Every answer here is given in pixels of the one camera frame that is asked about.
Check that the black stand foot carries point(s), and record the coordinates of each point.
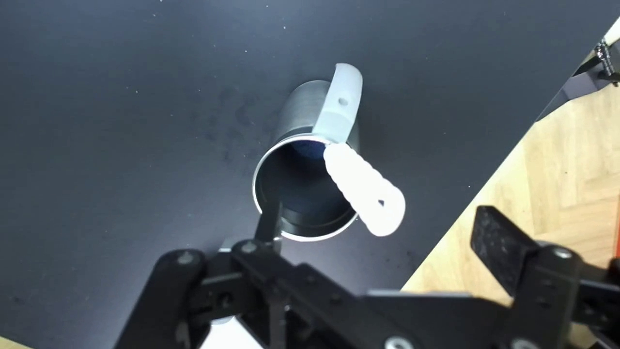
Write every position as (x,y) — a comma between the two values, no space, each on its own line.
(591,74)

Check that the stainless steel flask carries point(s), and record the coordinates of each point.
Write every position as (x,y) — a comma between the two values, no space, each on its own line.
(302,186)

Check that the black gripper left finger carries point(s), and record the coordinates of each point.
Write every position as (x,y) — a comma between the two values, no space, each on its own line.
(213,297)

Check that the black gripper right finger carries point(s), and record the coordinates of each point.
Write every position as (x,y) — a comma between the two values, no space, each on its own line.
(548,283)

